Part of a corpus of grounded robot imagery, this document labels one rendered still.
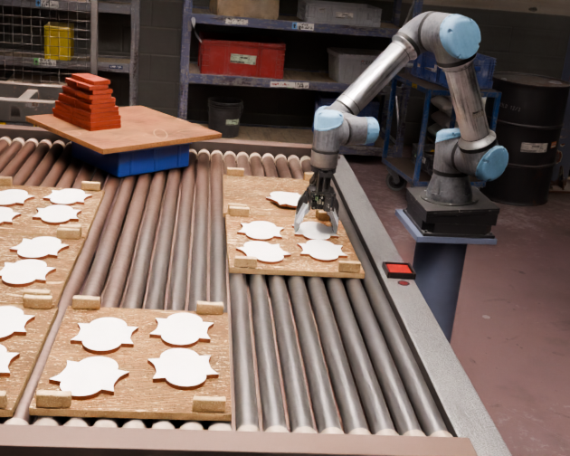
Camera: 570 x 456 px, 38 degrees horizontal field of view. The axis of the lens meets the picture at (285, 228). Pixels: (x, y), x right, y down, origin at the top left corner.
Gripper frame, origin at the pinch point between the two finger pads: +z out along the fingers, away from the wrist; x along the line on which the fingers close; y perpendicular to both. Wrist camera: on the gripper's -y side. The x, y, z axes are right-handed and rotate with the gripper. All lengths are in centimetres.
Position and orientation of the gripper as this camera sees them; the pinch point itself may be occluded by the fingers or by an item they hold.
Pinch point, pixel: (315, 231)
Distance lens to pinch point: 238.2
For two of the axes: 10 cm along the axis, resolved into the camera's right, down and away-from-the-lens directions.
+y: 0.8, 3.6, -9.3
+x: 9.9, 0.6, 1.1
